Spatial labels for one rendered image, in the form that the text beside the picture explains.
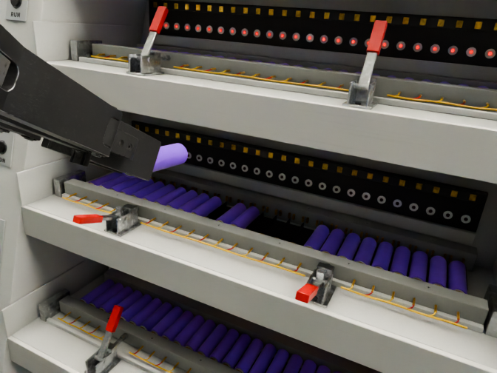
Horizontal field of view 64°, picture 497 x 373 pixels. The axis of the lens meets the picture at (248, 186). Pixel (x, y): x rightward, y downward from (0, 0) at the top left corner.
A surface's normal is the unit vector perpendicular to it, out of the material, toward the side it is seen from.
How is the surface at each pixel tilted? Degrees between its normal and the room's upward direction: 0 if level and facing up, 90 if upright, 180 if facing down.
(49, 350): 15
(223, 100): 105
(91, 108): 93
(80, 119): 93
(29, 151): 90
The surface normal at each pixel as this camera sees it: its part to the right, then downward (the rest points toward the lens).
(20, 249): 0.90, 0.22
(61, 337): 0.07, -0.92
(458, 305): -0.43, 0.31
